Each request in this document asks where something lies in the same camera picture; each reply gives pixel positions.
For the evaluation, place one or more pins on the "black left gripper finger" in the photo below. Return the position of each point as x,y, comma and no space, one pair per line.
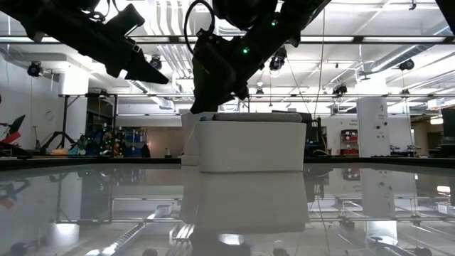
145,73

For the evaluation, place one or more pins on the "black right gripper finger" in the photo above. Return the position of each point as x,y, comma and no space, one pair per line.
209,101

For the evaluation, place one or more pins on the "pale teal microfiber towel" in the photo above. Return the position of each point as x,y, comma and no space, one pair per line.
203,118

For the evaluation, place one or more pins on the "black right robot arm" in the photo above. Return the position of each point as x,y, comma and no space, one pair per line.
270,21

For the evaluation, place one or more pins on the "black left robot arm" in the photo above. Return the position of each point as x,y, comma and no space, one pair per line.
46,21

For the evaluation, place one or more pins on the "black ceiling spotlight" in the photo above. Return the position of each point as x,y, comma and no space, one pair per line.
406,64
278,60
155,62
35,69

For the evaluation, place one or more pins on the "white hexagonal plant pot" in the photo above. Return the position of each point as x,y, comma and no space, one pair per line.
188,142

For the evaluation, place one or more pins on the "white plastic bin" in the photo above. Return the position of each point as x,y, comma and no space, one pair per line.
249,145

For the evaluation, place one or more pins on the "blue storage crates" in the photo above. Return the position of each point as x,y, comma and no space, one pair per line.
135,140

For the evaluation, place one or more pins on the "black tripod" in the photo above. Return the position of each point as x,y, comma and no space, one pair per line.
58,137

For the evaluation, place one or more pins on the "black angled panel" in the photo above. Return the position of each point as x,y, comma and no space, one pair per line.
16,124

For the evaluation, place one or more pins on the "small red object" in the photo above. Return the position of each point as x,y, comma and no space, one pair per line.
10,138

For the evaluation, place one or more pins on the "shelf with red bins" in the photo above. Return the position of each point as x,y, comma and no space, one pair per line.
349,142

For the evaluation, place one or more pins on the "white round column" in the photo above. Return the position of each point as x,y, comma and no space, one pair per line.
372,121

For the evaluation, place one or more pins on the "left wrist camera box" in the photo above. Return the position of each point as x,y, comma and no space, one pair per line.
124,19

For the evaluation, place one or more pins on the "black aluminium station frame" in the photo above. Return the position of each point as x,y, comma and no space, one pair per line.
106,160

